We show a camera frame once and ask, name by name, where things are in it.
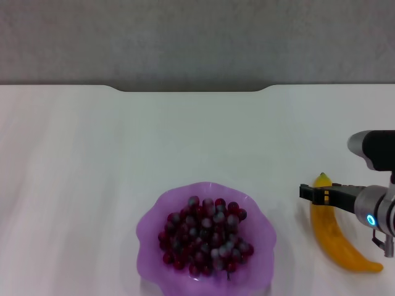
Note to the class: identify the silver connector plug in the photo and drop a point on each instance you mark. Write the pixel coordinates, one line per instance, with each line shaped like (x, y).
(388, 249)

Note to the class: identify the purple wavy plastic bowl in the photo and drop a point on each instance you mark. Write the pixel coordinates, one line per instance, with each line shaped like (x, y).
(151, 246)

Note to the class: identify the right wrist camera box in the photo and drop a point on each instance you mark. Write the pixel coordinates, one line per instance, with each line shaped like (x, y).
(379, 151)

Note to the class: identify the yellow banana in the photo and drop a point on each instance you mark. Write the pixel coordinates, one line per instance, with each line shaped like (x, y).
(327, 231)

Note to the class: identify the dark red grape bunch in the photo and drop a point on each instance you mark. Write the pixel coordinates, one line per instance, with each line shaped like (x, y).
(200, 234)

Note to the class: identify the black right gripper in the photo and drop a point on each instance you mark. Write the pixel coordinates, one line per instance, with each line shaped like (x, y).
(344, 197)

